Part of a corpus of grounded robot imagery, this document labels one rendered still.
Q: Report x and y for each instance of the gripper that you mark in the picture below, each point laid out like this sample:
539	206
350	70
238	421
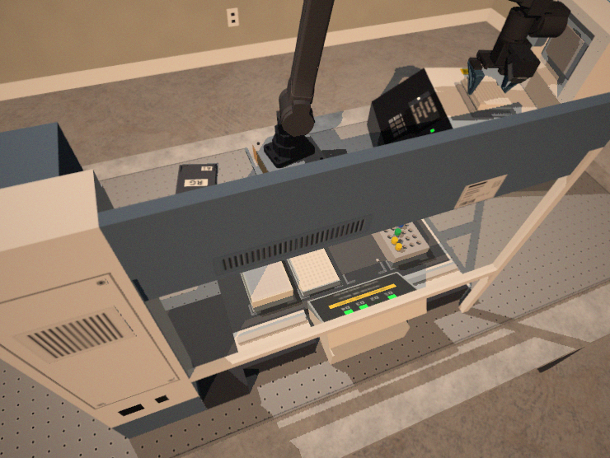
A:
483	58

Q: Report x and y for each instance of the beige benchtop instrument with black keypad panel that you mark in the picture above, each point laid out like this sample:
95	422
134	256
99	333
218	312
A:
434	99

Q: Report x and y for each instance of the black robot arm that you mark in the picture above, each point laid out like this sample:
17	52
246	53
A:
295	117

